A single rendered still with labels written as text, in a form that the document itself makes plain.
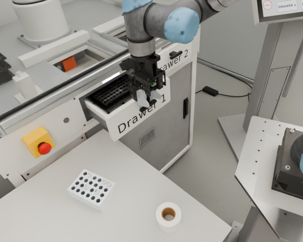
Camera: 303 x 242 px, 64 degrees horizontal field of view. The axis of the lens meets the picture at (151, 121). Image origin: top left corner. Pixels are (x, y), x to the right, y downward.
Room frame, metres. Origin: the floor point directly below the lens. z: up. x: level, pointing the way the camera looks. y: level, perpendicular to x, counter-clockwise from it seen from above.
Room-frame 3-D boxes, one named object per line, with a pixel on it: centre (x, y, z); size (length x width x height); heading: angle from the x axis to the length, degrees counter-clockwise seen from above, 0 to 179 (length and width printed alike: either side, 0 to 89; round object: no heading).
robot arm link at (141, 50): (0.63, 0.00, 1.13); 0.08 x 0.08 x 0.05
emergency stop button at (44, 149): (0.52, 0.34, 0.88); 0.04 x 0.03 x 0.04; 131
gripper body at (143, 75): (0.63, 0.00, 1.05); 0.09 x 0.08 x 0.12; 41
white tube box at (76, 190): (0.41, 0.20, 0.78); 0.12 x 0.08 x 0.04; 58
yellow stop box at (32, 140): (0.55, 0.36, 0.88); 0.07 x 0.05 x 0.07; 131
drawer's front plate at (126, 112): (0.66, 0.03, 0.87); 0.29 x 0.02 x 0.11; 131
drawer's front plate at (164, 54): (0.98, -0.11, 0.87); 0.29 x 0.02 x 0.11; 131
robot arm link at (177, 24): (0.58, -0.08, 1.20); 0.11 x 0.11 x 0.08; 47
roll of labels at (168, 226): (0.30, -0.02, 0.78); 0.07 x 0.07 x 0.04
